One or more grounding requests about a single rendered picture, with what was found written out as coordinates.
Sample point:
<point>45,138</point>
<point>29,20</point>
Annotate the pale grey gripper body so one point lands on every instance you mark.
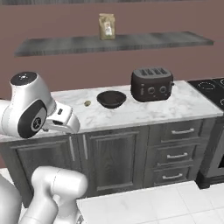
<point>69,124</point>

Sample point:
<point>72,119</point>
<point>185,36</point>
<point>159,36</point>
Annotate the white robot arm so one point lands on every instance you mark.
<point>27,99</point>

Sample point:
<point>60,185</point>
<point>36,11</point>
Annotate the black bowl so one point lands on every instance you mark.
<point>111,99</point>

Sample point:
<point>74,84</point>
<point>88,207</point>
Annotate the small olive round item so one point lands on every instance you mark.
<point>87,103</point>

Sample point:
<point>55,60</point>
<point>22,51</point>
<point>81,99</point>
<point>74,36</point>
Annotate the dark grey cupboard door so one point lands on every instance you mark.
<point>43,154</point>
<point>116,160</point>

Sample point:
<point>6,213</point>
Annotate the dark grey toaster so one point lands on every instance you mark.
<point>151,84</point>

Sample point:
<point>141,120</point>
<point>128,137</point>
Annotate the tan paper bag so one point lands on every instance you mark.
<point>107,26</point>

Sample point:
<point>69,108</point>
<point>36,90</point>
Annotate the dark grey drawer front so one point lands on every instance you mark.
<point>172,176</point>
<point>175,156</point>
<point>175,131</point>

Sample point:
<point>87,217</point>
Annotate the black hob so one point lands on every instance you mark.
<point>210,89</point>

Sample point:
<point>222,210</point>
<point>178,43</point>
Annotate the dark oven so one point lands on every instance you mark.
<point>214,151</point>

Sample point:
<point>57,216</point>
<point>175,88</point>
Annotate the grey wall shelf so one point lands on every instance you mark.
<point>116,43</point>

